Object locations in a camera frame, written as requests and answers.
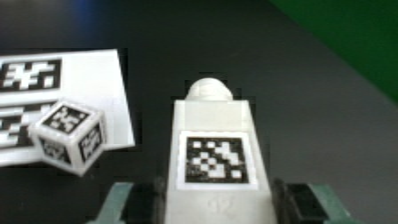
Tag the white chair leg with tag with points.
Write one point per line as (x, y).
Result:
(219, 191)

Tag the printed marker sheet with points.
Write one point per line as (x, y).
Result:
(41, 78)

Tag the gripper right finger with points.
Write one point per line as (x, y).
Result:
(308, 204)

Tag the white tagged cube on sheet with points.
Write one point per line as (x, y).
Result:
(68, 135)

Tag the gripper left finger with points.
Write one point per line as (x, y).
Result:
(133, 204)

